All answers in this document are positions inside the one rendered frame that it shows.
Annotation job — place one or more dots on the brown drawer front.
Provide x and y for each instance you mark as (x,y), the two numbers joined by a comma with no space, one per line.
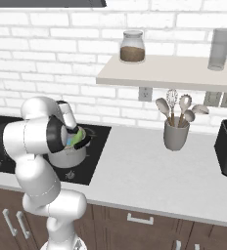
(141,236)

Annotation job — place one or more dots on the beige wall shelf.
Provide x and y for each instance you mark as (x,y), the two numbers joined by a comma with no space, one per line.
(171,73)

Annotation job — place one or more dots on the glass jar with brown contents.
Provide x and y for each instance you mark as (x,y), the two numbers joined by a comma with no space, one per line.
(132,49)

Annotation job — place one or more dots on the black hob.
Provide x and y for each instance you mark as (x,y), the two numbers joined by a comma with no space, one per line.
(96,146)

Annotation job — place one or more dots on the silver cooking pot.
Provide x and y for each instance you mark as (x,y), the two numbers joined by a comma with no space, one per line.
(68,158)

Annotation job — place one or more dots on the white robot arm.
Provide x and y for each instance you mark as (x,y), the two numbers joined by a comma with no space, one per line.
(34,175)

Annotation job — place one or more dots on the pale ladle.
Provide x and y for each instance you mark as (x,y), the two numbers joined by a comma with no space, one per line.
(200,109)

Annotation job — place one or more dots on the green squash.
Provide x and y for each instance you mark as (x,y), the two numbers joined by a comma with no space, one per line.
(76,138)

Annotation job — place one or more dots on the grey utensil holder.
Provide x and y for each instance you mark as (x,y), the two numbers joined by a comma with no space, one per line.
(175,136)

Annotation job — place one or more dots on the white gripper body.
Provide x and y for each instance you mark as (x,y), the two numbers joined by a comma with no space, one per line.
(70,119)

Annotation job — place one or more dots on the brown cupboard front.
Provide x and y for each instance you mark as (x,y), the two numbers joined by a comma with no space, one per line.
(216,239)

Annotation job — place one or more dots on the dark range hood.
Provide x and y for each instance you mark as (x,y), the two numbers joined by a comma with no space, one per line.
(47,3)

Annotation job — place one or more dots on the pale slotted spoon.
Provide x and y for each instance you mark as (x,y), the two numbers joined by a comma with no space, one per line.
(185,103)

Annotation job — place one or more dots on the small pale spoon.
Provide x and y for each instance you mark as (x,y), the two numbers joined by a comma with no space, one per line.
(189,116)

